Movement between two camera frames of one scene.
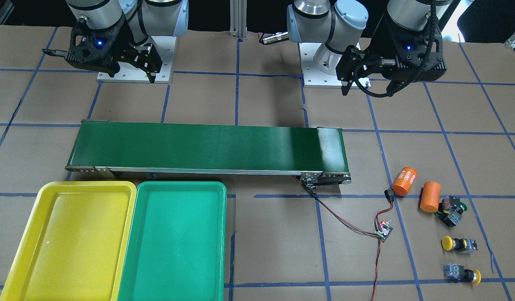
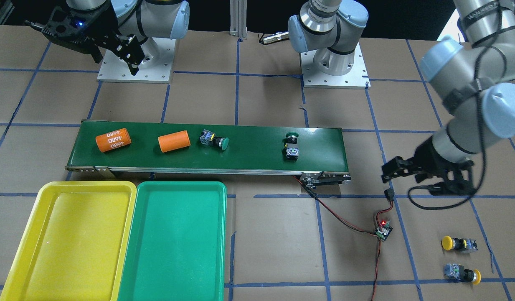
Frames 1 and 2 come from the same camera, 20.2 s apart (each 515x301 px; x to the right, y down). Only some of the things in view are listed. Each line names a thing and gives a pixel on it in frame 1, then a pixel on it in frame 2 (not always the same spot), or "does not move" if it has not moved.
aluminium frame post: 238,24 does not move
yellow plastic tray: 75,244 does not move
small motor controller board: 385,229 does not move
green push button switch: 451,204 to 291,151
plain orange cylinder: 430,197 to 174,141
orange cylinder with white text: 404,181 to 112,140
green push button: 450,218 to 209,138
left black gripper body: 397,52 to 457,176
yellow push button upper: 461,245 does not move
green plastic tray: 175,247 does not move
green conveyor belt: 315,154 does not move
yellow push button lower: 456,272 does not move
